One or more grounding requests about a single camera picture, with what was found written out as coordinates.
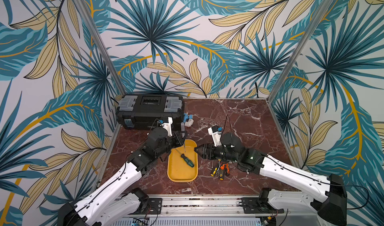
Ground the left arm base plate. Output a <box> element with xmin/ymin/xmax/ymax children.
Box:
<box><xmin>129</xmin><ymin>198</ymin><xmax>163</xmax><ymax>215</ymax></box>

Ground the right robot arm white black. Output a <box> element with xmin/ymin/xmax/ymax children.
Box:
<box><xmin>195</xmin><ymin>133</ymin><xmax>347</xmax><ymax>226</ymax></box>

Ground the yellow plastic tray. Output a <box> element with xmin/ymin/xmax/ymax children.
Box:
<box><xmin>167</xmin><ymin>139</ymin><xmax>199</xmax><ymax>183</ymax></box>

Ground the aluminium front rail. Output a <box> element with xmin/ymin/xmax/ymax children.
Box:
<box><xmin>70</xmin><ymin>195</ymin><xmax>331</xmax><ymax>226</ymax></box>

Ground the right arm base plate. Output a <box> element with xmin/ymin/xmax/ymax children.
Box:
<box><xmin>239</xmin><ymin>198</ymin><xmax>285</xmax><ymax>215</ymax></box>

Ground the green black handle screwdriver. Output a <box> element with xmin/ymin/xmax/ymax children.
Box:
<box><xmin>175</xmin><ymin>149</ymin><xmax>195</xmax><ymax>168</ymax></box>

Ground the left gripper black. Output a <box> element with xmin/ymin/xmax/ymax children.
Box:
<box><xmin>156</xmin><ymin>130</ymin><xmax>188</xmax><ymax>158</ymax></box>

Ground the orange slim screwdriver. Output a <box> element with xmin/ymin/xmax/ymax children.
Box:
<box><xmin>224</xmin><ymin>164</ymin><xmax>230</xmax><ymax>176</ymax></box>

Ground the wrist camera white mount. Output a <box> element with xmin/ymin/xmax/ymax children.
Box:
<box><xmin>160</xmin><ymin>117</ymin><xmax>173</xmax><ymax>137</ymax></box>
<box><xmin>208</xmin><ymin>126</ymin><xmax>223</xmax><ymax>147</ymax></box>

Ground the white blue plug adapter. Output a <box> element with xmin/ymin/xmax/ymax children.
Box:
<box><xmin>183</xmin><ymin>113</ymin><xmax>194</xmax><ymax>128</ymax></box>

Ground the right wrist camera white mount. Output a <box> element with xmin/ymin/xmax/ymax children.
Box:
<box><xmin>208</xmin><ymin>126</ymin><xmax>223</xmax><ymax>147</ymax></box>

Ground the black plastic toolbox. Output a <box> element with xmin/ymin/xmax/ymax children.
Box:
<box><xmin>116</xmin><ymin>94</ymin><xmax>185</xmax><ymax>131</ymax></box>

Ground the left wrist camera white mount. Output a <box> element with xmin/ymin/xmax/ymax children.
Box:
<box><xmin>160</xmin><ymin>117</ymin><xmax>173</xmax><ymax>137</ymax></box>

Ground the yellow black handle screwdriver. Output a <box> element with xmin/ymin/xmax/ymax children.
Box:
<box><xmin>211</xmin><ymin>161</ymin><xmax>221</xmax><ymax>177</ymax></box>

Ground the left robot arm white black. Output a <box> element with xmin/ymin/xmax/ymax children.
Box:
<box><xmin>57</xmin><ymin>126</ymin><xmax>188</xmax><ymax>226</ymax></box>

